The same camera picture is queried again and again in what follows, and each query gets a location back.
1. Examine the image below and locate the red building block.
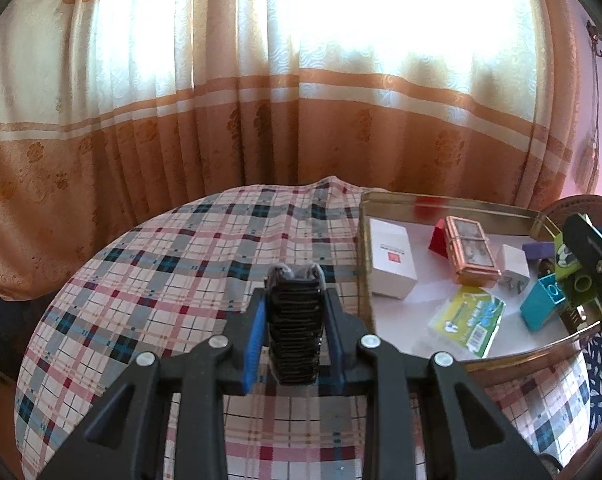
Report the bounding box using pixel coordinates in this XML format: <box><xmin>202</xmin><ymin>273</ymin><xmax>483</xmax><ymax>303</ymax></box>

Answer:
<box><xmin>427</xmin><ymin>217</ymin><xmax>454</xmax><ymax>261</ymax></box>

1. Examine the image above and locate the white paper liner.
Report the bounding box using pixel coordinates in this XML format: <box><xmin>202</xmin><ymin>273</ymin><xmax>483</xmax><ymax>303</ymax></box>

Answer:
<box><xmin>368</xmin><ymin>215</ymin><xmax>569</xmax><ymax>361</ymax></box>

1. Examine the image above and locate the black watch band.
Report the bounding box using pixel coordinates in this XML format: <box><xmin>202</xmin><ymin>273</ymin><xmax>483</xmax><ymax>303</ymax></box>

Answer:
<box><xmin>263</xmin><ymin>261</ymin><xmax>328</xmax><ymax>386</ymax></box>

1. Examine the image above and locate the teal building block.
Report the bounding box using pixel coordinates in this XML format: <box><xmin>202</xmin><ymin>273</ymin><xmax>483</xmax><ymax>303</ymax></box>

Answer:
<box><xmin>518</xmin><ymin>274</ymin><xmax>572</xmax><ymax>333</ymax></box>

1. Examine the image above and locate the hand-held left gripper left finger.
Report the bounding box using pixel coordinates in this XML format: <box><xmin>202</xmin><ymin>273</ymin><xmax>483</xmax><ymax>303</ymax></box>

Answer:
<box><xmin>38</xmin><ymin>287</ymin><xmax>269</xmax><ymax>480</ymax></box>

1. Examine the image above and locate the green block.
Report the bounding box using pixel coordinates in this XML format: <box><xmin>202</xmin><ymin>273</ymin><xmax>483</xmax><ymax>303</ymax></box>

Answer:
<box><xmin>552</xmin><ymin>232</ymin><xmax>596</xmax><ymax>307</ymax></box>

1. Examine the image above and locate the brown chair back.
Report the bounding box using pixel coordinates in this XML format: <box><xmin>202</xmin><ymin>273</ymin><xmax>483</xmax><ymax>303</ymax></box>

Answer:
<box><xmin>533</xmin><ymin>194</ymin><xmax>602</xmax><ymax>261</ymax></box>

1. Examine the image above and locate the dark blue leaf-print cushion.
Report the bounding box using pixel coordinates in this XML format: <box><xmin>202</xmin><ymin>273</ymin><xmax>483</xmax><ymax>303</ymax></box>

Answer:
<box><xmin>583</xmin><ymin>332</ymin><xmax>602</xmax><ymax>431</ymax></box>

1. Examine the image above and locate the cream and orange curtain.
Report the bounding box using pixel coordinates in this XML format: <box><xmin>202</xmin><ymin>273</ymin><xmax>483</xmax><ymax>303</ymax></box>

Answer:
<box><xmin>0</xmin><ymin>0</ymin><xmax>582</xmax><ymax>301</ymax></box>

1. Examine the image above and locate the plaid tablecloth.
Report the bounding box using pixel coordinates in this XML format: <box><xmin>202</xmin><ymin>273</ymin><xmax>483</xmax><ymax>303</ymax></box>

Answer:
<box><xmin>14</xmin><ymin>175</ymin><xmax>594</xmax><ymax>480</ymax></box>

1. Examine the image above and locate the copper framed box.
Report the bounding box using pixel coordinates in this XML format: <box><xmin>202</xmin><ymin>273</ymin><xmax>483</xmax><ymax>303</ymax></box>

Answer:
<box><xmin>443</xmin><ymin>215</ymin><xmax>502</xmax><ymax>288</ymax></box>

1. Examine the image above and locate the white cardboard box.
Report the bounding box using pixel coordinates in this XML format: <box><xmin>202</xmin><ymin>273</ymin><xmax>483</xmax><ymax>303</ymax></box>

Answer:
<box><xmin>368</xmin><ymin>217</ymin><xmax>419</xmax><ymax>301</ymax></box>

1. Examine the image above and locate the gold metal tin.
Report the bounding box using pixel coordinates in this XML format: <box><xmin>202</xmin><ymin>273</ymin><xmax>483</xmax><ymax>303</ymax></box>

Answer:
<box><xmin>357</xmin><ymin>191</ymin><xmax>602</xmax><ymax>386</ymax></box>

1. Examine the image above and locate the purple block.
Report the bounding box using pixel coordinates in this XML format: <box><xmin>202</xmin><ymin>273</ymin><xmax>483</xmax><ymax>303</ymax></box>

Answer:
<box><xmin>522</xmin><ymin>240</ymin><xmax>556</xmax><ymax>266</ymax></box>

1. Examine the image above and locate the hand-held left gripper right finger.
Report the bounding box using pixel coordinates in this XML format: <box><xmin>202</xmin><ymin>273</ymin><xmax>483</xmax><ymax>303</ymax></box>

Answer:
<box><xmin>323</xmin><ymin>287</ymin><xmax>554</xmax><ymax>480</ymax></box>

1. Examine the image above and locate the clear plastic pack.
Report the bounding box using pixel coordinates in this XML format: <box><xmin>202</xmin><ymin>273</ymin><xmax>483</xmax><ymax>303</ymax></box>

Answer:
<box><xmin>428</xmin><ymin>285</ymin><xmax>508</xmax><ymax>359</ymax></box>

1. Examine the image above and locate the white charger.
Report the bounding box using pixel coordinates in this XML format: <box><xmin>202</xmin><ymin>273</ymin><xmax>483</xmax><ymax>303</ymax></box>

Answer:
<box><xmin>496</xmin><ymin>243</ymin><xmax>532</xmax><ymax>293</ymax></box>

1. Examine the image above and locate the wall hook with tassel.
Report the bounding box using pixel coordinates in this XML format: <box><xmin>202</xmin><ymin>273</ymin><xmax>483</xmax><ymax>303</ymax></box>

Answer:
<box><xmin>583</xmin><ymin>20</ymin><xmax>602</xmax><ymax>191</ymax></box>

